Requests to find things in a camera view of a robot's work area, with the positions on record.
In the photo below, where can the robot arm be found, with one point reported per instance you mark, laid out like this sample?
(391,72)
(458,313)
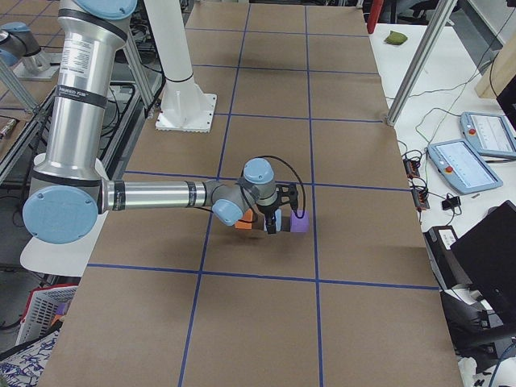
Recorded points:
(23,54)

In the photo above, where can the orange foam block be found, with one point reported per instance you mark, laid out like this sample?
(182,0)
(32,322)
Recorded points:
(246,222)

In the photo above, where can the black box with label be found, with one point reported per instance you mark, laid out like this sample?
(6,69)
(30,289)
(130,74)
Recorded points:
(439,242)

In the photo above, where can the far teach pendant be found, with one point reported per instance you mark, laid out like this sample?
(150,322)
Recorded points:
(489,134)

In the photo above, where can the black laptop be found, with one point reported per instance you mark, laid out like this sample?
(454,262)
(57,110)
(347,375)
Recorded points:
(487,254)

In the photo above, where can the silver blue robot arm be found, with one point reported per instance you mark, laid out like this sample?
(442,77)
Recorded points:
(67,193)

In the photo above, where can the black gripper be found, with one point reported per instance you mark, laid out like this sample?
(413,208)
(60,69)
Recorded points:
(267,211)

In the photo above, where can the wooden board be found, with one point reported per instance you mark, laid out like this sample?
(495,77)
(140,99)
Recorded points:
(500,72)

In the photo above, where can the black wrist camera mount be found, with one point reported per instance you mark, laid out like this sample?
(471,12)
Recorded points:
(287,194)

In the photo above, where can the orange terminal board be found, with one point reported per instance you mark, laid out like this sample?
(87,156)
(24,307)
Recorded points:
(411,166)
(420,201)

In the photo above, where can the orange terminal board upper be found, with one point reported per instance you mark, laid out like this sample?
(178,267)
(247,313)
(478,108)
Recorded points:
(411,166)

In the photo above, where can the near teach pendant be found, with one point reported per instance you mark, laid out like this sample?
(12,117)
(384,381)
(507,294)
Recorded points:
(463,167)

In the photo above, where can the teach pendant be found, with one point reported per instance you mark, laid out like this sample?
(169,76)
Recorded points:
(463,167)
(489,134)

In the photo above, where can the blue patterned cloth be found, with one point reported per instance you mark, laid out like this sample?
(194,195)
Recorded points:
(26,366)

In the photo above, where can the white perforated basket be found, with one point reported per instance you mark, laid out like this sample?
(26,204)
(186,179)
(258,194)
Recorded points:
(41,309)

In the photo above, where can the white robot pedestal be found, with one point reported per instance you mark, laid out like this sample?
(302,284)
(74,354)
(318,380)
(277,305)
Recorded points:
(184,106)

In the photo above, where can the orange terminal board lower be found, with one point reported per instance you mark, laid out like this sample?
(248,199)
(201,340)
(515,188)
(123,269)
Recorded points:
(420,201)

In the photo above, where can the green bean bag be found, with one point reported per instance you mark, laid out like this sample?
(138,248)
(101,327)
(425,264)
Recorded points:
(396,38)

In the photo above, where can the aluminium frame post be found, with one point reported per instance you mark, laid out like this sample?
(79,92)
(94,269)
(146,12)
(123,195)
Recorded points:
(423,51)

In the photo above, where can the light blue foam block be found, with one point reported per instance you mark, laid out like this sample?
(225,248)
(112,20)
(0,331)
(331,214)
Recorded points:
(279,221)

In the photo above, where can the purple foam block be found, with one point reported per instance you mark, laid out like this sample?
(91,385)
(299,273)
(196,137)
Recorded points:
(299,223)

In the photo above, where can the small black adapter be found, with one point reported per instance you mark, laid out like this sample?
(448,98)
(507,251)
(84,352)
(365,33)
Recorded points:
(450,202)

